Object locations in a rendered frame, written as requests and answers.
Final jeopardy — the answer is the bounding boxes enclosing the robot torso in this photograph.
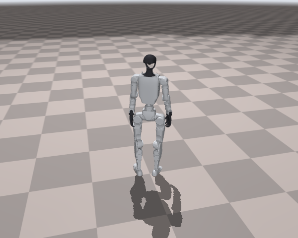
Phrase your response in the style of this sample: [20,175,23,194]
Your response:
[138,72,160,121]

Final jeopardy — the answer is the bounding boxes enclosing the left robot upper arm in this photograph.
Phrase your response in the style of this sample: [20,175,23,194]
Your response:
[131,74,139,98]

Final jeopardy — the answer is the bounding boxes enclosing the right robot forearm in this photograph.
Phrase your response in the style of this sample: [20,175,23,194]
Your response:
[164,95,172,115]

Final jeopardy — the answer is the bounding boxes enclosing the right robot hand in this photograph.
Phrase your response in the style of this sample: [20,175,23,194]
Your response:
[165,112,172,127]

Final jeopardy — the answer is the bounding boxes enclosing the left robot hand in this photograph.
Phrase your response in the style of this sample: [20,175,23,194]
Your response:
[129,110,134,127]

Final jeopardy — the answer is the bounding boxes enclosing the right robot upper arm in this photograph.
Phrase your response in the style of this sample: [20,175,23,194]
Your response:
[158,76,169,101]

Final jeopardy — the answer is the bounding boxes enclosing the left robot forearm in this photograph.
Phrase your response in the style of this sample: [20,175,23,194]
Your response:
[129,93,136,113]

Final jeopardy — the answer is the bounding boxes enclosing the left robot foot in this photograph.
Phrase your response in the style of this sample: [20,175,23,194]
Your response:
[134,163,143,176]

